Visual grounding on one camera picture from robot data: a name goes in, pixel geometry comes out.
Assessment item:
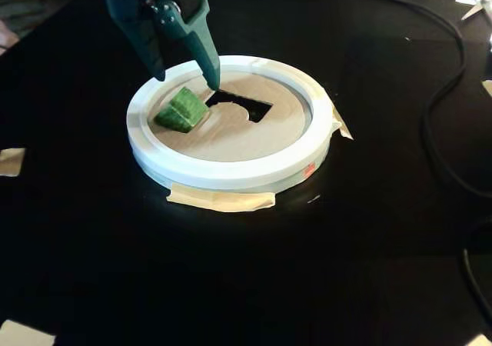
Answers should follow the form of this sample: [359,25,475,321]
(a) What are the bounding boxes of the long beige masking tape strip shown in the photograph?
[166,182,277,214]

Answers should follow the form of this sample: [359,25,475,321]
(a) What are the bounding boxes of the thick black cable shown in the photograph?
[462,222,492,317]
[199,0,492,201]

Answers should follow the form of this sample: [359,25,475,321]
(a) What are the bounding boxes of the short beige masking tape strip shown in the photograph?
[329,103,355,141]

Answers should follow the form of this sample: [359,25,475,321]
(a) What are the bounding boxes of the green square wooden block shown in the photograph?
[152,86,212,134]

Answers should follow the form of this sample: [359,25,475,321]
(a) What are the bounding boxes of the white round ring dish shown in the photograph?
[125,55,334,193]

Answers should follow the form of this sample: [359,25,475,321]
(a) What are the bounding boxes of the beige masking tape piece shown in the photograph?
[0,147,27,178]

